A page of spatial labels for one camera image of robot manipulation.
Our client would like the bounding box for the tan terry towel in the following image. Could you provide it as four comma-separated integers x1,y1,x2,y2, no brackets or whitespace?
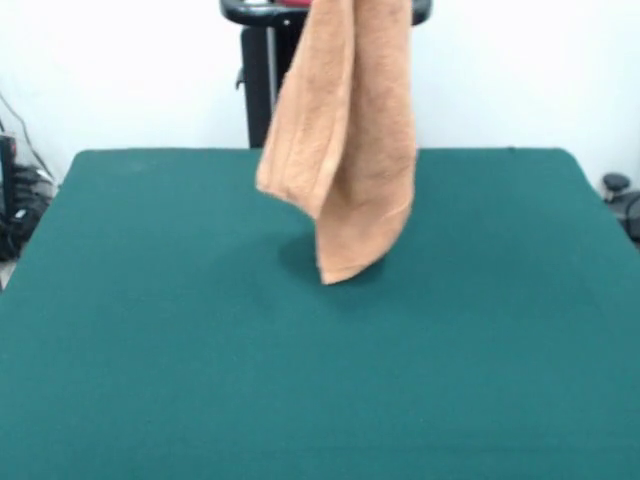
255,0,419,286

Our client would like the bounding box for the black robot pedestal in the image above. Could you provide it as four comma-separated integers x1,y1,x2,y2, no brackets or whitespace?
218,0,434,150

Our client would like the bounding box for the dark green table cloth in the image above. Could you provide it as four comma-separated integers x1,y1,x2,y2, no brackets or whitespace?
0,147,640,480

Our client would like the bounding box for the black equipment stack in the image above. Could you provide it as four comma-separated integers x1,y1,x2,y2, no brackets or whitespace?
0,133,57,262

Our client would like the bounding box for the black office chair base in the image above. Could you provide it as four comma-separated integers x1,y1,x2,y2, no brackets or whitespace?
602,172,640,251

